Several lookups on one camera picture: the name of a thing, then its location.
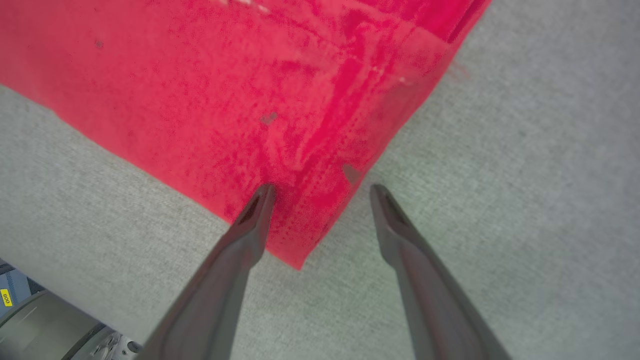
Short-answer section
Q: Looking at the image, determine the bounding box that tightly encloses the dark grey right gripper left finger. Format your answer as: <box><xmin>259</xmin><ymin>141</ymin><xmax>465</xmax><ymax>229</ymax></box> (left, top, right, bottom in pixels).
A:
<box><xmin>135</xmin><ymin>183</ymin><xmax>277</xmax><ymax>360</ymax></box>

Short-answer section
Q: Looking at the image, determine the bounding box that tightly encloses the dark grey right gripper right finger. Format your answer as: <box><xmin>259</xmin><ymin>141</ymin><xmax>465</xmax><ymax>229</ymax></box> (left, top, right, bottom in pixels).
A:
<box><xmin>369</xmin><ymin>183</ymin><xmax>512</xmax><ymax>360</ymax></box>

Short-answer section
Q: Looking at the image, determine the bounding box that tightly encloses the red white Bulls jersey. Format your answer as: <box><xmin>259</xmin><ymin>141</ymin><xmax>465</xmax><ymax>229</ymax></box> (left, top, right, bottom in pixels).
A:
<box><xmin>0</xmin><ymin>0</ymin><xmax>493</xmax><ymax>271</ymax></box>

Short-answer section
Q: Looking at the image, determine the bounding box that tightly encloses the grey fabric sofa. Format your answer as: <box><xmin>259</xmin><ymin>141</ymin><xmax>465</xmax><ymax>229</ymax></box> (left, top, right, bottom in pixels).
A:
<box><xmin>0</xmin><ymin>0</ymin><xmax>640</xmax><ymax>360</ymax></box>

